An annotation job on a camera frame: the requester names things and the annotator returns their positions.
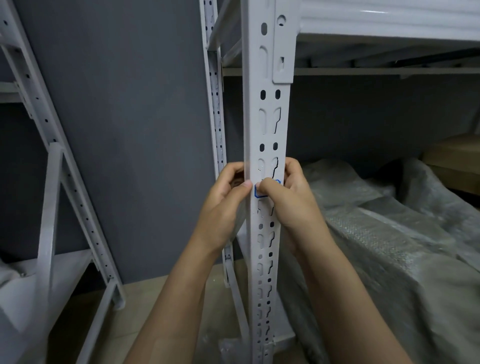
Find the person's grey clothing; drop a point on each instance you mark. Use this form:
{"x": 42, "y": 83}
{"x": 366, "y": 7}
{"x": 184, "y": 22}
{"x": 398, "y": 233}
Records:
{"x": 393, "y": 262}

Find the white-grey cloth bundle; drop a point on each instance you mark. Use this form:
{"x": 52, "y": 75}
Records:
{"x": 9, "y": 273}

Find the plain brown cardboard box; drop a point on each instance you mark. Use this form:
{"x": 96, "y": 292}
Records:
{"x": 453, "y": 161}

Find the white metal shelving rack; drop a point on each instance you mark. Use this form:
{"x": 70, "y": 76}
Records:
{"x": 375, "y": 18}

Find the clear plastic wrap piece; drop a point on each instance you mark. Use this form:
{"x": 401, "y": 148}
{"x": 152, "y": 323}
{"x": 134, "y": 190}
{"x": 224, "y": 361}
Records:
{"x": 225, "y": 348}

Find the person's right forearm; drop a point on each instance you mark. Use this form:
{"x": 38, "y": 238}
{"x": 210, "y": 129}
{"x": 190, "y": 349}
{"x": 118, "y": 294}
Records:
{"x": 348, "y": 307}

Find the person's left forearm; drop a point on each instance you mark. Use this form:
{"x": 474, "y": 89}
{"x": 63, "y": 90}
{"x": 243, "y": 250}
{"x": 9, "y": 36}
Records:
{"x": 172, "y": 307}

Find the white perforated shelf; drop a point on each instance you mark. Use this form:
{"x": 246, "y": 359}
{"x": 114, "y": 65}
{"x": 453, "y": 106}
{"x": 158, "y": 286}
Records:
{"x": 251, "y": 123}

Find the person's left hand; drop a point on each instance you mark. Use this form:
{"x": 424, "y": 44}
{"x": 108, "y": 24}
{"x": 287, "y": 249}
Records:
{"x": 219, "y": 217}

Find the blue-bordered white label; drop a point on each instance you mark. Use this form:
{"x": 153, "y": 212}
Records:
{"x": 257, "y": 191}

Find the person's right hand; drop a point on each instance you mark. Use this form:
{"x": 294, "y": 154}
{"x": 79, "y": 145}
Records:
{"x": 300, "y": 213}

